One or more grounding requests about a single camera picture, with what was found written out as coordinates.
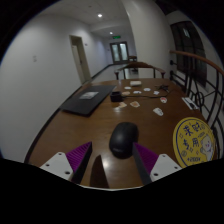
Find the round beige card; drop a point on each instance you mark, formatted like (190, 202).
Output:
(125, 93)

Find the wooden armchair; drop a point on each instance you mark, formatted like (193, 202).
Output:
(140, 65)

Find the beige printed card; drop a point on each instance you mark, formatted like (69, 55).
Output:
(122, 105)

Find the small black box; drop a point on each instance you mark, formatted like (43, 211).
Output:
(115, 97)

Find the yellow round printed mouse pad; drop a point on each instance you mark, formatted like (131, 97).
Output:
(191, 143)

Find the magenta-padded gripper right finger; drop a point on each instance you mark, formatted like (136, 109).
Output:
(163, 165)

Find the black closed laptop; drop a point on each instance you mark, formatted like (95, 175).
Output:
(88, 98)

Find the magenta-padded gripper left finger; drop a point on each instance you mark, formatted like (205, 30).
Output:
(56, 165)

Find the white paper sheet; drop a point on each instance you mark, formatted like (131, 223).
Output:
(189, 103)

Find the dark framed window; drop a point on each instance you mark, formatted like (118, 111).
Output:
(188, 50)

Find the green exit sign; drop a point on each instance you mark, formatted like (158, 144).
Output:
(116, 36)

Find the small white card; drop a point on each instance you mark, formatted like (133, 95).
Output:
(137, 92)
(147, 89)
(127, 88)
(156, 92)

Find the white side door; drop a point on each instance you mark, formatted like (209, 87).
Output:
(80, 60)

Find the orange printed card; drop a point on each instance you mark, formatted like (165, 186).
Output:
(135, 104)

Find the black computer mouse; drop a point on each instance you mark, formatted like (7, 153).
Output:
(123, 138)

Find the black railing with wooden handrail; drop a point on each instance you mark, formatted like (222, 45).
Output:
(196, 58)

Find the large white card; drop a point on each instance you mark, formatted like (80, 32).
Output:
(158, 111)

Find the ceiling lights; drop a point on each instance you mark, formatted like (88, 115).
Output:
(100, 15)

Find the small white box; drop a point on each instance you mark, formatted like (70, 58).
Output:
(135, 83)

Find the white and red card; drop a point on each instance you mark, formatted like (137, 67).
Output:
(163, 99)

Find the glass double door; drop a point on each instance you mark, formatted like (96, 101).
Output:
(119, 52)

